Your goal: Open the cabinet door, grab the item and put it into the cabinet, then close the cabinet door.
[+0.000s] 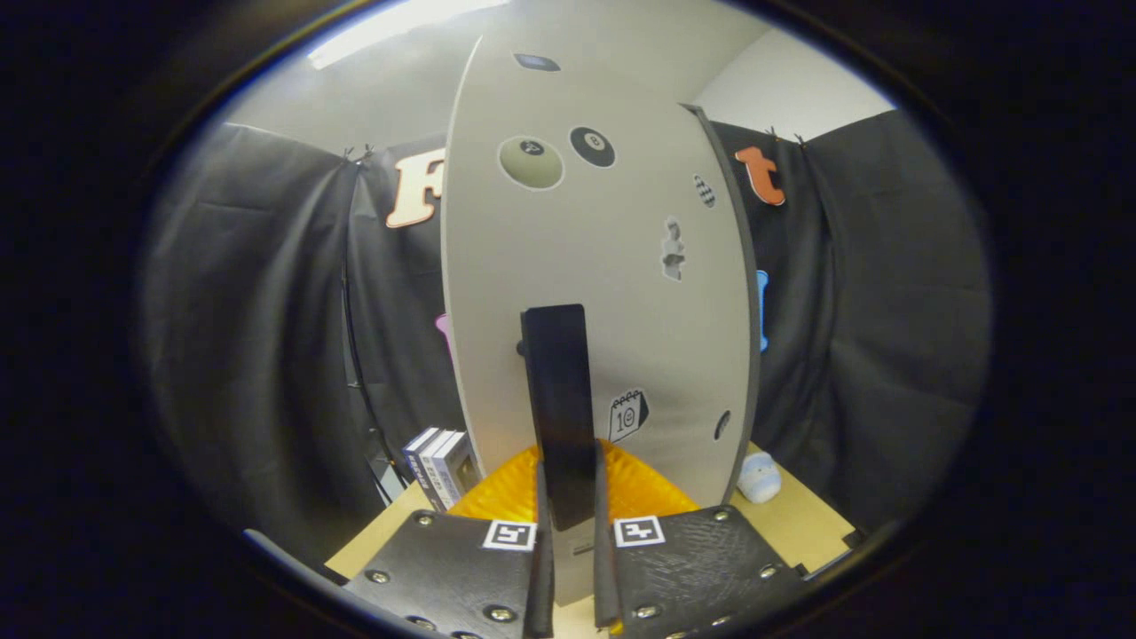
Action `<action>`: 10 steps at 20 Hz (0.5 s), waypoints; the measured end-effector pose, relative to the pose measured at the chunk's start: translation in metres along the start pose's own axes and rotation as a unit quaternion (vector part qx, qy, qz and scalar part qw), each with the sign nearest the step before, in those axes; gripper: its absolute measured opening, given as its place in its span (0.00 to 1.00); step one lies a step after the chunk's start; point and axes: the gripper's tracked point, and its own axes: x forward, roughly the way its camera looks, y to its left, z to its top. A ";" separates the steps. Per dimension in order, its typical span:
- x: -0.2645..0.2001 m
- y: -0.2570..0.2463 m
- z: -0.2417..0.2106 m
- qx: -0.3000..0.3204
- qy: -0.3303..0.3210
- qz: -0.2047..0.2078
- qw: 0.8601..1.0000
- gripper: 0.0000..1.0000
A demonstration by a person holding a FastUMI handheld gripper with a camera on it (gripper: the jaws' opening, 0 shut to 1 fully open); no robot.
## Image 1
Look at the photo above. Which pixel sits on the white cabinet door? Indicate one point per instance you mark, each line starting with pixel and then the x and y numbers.
pixel 621 311

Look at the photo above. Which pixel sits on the pale blue soft toy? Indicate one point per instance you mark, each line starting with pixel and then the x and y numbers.
pixel 759 477

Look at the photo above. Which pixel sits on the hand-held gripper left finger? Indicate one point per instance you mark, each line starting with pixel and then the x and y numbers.
pixel 541 577

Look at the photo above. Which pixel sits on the grey cabinet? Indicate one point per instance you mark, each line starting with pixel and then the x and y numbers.
pixel 755 355

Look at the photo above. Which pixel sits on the grey blue cover book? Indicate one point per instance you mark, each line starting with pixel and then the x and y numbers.
pixel 461 466

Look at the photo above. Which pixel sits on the dark blue spine book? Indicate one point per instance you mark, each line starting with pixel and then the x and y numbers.
pixel 417 457

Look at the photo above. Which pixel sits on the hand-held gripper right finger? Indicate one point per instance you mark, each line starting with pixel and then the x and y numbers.
pixel 605 577

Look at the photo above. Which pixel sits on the black backdrop cloth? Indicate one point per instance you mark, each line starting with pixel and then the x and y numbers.
pixel 248 311

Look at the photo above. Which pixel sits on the black backdrop stand pole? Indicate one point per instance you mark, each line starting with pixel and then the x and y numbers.
pixel 387 475

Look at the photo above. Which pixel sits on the white spine book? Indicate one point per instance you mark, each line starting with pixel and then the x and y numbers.
pixel 437 466

